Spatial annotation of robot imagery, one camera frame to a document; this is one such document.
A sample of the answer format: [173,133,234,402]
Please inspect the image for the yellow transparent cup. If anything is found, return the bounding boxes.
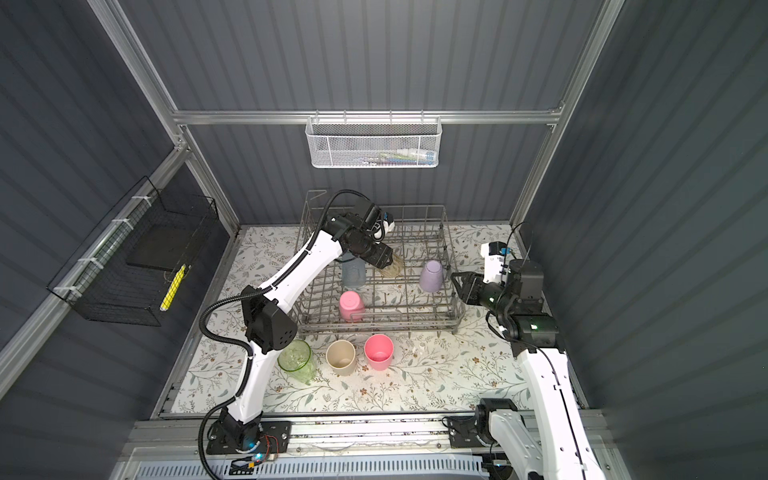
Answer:
[380,253,404,279]

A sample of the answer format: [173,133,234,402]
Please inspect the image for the blue transparent cup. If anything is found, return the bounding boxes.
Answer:
[339,252,366,290]

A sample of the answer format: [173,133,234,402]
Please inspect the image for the lilac plastic cup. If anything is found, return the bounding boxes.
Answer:
[419,260,444,293]

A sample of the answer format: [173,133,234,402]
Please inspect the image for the pink plastic cup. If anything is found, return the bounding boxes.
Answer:
[339,291,365,323]
[364,334,394,371]

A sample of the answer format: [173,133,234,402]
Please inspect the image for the beige plastic cup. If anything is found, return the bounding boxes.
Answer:
[325,339,357,376]

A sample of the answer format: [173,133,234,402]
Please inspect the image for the green transparent cup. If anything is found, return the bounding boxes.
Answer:
[278,339,316,384]

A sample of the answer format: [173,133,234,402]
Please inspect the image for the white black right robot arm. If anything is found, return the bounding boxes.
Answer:
[451,260,605,479]

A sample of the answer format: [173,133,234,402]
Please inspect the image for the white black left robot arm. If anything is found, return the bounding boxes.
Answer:
[218,207,394,450]

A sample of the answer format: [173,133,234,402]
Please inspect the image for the items in white basket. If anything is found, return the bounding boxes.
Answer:
[358,148,438,167]

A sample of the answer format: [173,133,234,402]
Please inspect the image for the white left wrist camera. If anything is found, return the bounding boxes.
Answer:
[371,211,395,241]

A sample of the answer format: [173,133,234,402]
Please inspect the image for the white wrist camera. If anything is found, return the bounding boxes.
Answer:
[480,241,510,284]
[371,211,395,241]

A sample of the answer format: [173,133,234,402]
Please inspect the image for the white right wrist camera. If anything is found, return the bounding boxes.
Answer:
[480,241,510,284]

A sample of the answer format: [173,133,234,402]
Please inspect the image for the grey wire dish rack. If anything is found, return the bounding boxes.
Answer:
[292,204,465,334]

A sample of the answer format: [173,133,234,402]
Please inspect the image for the white mesh wall basket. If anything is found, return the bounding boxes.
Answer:
[305,117,443,169]

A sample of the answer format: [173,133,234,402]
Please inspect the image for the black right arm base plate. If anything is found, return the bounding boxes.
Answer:
[442,415,495,449]

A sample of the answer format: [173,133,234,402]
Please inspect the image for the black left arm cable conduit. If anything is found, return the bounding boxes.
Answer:
[196,189,373,480]

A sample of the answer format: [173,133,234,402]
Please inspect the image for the white slotted cable duct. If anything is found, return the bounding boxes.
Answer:
[134,455,490,480]

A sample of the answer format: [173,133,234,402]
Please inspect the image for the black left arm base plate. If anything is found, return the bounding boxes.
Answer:
[204,420,292,455]

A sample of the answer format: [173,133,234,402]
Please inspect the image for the black wire wall basket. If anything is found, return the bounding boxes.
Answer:
[48,180,219,327]

